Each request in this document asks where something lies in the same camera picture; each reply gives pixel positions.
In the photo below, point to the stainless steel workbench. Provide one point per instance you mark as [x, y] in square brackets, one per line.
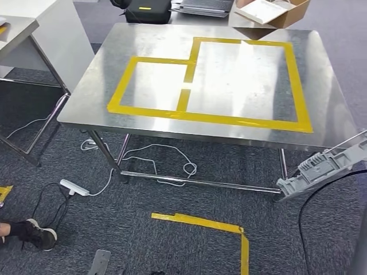
[160, 49]

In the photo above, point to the yellow tape grid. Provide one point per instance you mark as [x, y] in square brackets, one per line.
[200, 118]

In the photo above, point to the black case with yellow label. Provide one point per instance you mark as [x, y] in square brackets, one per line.
[149, 15]

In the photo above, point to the grey laptop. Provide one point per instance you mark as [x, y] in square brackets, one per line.
[206, 4]

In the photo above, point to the white power strip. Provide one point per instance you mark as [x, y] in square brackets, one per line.
[74, 188]

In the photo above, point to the black bag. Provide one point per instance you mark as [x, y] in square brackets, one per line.
[118, 4]

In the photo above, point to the white foam board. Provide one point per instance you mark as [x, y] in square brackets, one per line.
[260, 11]

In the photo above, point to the robot foot plate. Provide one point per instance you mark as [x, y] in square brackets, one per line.
[99, 262]

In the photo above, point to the white cabinet panel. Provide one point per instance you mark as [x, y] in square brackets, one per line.
[66, 38]

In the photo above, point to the brown cardboard box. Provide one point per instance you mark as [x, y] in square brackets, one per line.
[292, 15]

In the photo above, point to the person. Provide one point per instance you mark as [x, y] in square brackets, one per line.
[37, 235]

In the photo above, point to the yellow floor tape rectangle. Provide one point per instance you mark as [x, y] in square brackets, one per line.
[5, 193]

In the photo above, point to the stainless steel table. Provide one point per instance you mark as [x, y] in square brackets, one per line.
[16, 32]

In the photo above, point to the yellow tape frame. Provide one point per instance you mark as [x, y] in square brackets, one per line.
[2, 30]

